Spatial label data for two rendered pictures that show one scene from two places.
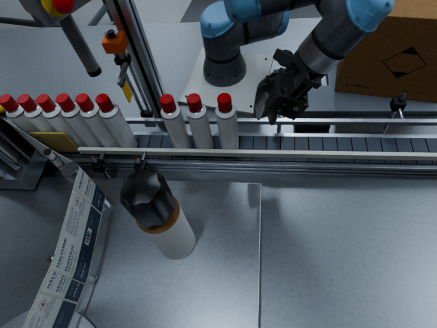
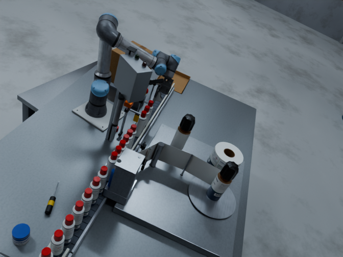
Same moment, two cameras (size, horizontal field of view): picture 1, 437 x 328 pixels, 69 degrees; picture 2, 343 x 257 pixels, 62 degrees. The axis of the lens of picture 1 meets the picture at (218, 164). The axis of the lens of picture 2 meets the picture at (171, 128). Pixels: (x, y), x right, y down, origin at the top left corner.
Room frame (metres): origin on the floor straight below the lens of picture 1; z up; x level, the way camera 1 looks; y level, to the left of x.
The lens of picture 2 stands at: (0.65, 1.54, 2.19)
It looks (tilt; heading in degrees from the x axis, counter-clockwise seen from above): 38 degrees down; 258
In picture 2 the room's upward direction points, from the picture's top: 23 degrees clockwise
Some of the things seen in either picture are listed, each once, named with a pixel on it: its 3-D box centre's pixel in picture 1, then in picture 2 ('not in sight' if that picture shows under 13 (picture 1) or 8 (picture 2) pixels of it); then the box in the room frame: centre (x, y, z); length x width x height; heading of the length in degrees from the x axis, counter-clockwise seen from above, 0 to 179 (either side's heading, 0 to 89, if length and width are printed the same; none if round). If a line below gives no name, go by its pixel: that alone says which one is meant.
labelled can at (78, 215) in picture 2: not in sight; (77, 215); (0.74, 0.83, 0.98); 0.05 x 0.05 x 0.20
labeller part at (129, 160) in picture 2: not in sight; (130, 160); (0.57, 0.57, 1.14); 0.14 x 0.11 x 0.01; 76
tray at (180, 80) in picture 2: not in sight; (173, 79); (0.31, -0.83, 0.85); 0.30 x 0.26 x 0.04; 76
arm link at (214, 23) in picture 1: (222, 29); (99, 91); (0.86, -0.09, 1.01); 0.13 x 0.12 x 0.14; 96
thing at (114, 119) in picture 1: (117, 124); (130, 137); (0.59, 0.25, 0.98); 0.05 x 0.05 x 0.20
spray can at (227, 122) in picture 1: (227, 125); (147, 112); (0.51, -0.04, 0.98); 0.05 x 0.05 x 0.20
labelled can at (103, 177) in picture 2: not in sight; (101, 180); (0.68, 0.61, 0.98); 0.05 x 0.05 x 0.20
